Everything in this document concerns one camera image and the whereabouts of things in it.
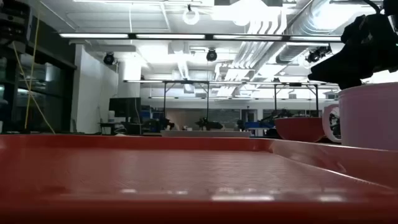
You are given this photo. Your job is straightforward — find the white hanging ring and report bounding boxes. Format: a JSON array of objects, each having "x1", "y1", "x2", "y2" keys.
[{"x1": 182, "y1": 7, "x2": 200, "y2": 26}]

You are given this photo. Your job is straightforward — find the dark pink bowl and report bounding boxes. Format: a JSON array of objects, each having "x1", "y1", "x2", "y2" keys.
[{"x1": 274, "y1": 117, "x2": 326, "y2": 143}]

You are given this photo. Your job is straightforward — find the red plastic serving tray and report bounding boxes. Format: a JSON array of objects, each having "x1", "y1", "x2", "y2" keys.
[{"x1": 0, "y1": 134, "x2": 398, "y2": 224}]

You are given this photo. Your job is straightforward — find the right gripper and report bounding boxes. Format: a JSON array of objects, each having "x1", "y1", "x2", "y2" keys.
[{"x1": 307, "y1": 14, "x2": 398, "y2": 90}]

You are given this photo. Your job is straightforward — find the lavender round plate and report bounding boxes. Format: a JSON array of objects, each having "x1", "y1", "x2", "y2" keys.
[{"x1": 160, "y1": 130, "x2": 251, "y2": 138}]

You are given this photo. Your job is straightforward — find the yellow cable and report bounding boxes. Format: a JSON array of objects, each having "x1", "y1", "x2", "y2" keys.
[{"x1": 11, "y1": 14, "x2": 56, "y2": 135}]

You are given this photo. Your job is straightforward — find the blue storage bin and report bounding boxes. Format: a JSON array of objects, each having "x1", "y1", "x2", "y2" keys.
[{"x1": 244, "y1": 121, "x2": 271, "y2": 129}]

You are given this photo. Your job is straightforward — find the black workstation frame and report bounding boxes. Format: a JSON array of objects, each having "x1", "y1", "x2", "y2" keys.
[
  {"x1": 123, "y1": 80, "x2": 246, "y2": 126},
  {"x1": 248, "y1": 82, "x2": 340, "y2": 119}
]

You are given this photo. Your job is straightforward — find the silver ventilation duct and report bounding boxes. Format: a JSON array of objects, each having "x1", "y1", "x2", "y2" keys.
[{"x1": 275, "y1": 0, "x2": 379, "y2": 65}]

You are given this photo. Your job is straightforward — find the black computer monitor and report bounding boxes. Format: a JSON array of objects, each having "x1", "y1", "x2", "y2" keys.
[{"x1": 108, "y1": 97, "x2": 142, "y2": 118}]

